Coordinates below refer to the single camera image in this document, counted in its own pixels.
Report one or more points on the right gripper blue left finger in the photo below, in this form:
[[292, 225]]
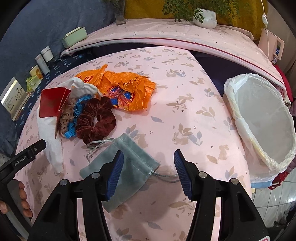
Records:
[[114, 174]]

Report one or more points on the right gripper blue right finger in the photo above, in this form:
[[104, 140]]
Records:
[[185, 172]]

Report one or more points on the grey drawstring pouch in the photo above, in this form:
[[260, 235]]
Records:
[[138, 167]]

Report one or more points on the dark red velvet scrunchie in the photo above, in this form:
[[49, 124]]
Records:
[[96, 121]]

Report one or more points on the white plastic bag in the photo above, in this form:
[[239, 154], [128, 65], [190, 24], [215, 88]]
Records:
[[49, 127]]

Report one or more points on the blue ribbon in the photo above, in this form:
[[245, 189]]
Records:
[[77, 111]]

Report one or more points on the beige dotted scrunchie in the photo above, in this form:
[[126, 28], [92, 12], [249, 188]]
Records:
[[67, 116]]

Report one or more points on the orange plastic bag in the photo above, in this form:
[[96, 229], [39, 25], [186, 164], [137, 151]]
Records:
[[126, 90]]

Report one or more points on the red envelope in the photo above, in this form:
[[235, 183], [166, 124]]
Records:
[[52, 101]]

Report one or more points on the trash bin with white liner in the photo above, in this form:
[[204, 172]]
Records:
[[264, 124]]

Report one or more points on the person's left hand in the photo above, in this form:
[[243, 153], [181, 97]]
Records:
[[25, 205]]

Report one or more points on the navy floral cloth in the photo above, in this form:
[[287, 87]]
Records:
[[11, 130]]

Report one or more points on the pink floral tablecloth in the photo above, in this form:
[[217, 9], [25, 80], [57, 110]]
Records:
[[185, 112]]

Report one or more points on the white card box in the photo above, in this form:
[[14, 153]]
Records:
[[13, 98]]

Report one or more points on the small green box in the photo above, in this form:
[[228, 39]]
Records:
[[32, 83]]

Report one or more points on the small yellow box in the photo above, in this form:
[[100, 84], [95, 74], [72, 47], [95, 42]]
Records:
[[35, 71]]

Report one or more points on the white cosmetic tube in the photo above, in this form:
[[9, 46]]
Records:
[[42, 64]]

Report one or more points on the white cosmetic jar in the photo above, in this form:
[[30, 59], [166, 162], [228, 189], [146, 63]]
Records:
[[47, 54]]

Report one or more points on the red cushion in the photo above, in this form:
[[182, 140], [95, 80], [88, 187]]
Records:
[[286, 83]]

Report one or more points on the pink mattress pad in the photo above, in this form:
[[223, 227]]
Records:
[[223, 42]]

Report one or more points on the green tissue box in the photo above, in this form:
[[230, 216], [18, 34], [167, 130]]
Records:
[[74, 36]]

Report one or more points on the pink electric kettle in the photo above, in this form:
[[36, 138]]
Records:
[[271, 45]]

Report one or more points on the potted green plant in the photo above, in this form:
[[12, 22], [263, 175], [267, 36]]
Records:
[[196, 10]]

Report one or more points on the glass vase with flowers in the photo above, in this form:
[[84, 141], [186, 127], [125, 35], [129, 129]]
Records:
[[119, 11]]

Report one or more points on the blue wall cloth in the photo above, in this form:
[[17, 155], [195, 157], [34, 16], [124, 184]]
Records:
[[43, 24]]

